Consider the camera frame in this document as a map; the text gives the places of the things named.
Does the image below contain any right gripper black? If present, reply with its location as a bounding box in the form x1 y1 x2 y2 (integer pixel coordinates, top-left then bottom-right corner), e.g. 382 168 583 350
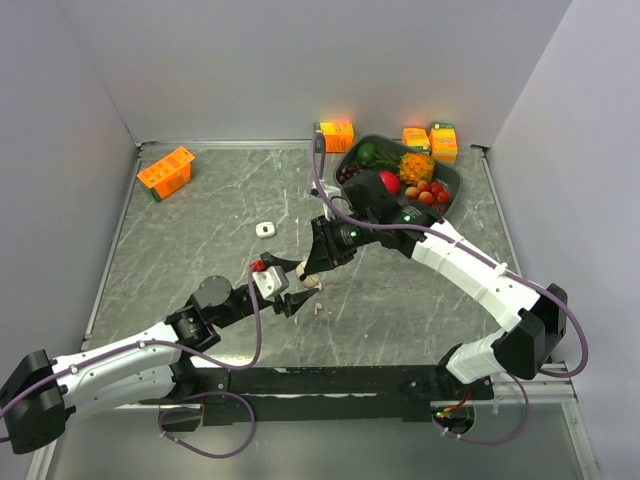
305 210 378 274

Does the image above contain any beige earbud charging case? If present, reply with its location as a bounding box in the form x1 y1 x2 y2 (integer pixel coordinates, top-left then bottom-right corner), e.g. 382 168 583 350
295 261 323 291

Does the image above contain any white earbud charging case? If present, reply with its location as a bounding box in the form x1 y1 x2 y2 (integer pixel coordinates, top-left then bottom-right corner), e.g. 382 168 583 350
255 222 276 239

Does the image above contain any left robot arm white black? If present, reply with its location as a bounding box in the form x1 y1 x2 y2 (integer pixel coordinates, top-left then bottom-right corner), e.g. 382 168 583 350
1 254 321 455

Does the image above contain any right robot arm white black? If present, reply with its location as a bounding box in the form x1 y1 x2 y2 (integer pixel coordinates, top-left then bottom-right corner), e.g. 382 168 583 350
304 172 568 399

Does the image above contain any purple grape bunch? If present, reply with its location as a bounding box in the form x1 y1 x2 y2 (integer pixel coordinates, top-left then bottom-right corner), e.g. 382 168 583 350
337 164 365 185

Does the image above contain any red apple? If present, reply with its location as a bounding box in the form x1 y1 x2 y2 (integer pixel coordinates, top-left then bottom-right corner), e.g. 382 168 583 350
379 171 401 195

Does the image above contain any green lime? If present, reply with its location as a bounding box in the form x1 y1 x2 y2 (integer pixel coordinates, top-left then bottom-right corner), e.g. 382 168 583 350
356 143 376 166

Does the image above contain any green leafy sprig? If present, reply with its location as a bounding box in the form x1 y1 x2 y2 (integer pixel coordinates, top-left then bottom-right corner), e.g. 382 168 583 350
372 146 402 171

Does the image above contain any dark grey fruit tray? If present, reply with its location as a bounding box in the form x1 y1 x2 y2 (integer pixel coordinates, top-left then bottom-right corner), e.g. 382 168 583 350
333 135 462 217

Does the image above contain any orange juice carton centre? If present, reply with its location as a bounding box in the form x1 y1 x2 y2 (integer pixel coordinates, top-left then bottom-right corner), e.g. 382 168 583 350
314 122 355 153

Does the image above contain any red cherry bunch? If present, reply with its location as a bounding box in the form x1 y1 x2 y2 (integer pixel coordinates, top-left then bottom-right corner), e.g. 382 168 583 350
404 181 452 209

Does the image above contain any orange spiky fruit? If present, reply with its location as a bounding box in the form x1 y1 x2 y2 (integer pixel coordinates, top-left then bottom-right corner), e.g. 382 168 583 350
398 152 436 186

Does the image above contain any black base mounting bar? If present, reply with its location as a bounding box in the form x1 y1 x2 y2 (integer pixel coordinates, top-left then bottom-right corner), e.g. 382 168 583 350
137 364 496 434

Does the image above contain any orange juice carton lying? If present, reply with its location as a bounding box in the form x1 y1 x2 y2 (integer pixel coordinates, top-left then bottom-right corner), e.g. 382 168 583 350
402 127 431 153

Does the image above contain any orange juice carton left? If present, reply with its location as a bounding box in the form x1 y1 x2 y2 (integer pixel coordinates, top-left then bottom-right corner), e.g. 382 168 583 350
137 146 195 202

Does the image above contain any orange juice carton right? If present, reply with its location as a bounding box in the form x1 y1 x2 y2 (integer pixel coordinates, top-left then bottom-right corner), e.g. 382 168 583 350
429 123 458 163

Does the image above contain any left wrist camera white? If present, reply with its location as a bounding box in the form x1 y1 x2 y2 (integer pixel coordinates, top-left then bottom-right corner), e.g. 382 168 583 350
252 266 290 301

